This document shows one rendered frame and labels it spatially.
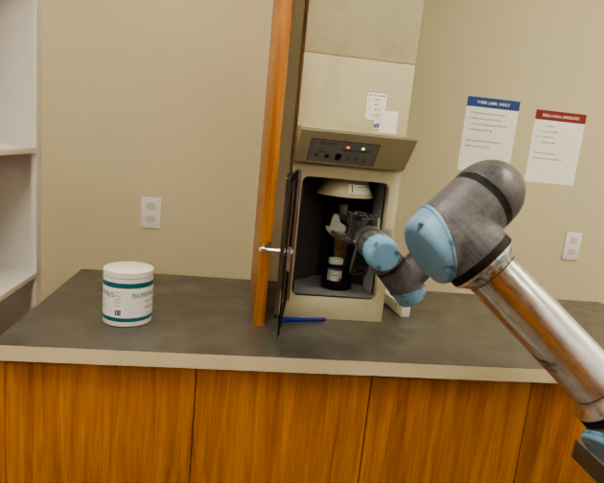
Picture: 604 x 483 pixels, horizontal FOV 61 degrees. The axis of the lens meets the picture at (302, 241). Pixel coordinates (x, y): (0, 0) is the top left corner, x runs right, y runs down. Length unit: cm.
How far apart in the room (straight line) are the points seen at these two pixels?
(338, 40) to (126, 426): 116
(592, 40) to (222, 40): 138
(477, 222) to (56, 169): 155
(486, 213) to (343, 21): 86
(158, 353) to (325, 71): 87
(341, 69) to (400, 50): 17
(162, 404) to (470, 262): 88
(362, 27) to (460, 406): 107
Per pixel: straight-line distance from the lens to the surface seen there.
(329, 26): 154
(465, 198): 84
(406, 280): 120
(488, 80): 214
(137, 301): 143
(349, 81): 152
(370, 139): 142
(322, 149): 144
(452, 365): 142
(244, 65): 193
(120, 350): 132
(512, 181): 88
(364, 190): 157
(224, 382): 136
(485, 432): 159
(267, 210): 141
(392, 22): 158
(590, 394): 91
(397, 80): 156
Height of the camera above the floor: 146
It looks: 11 degrees down
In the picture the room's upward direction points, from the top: 6 degrees clockwise
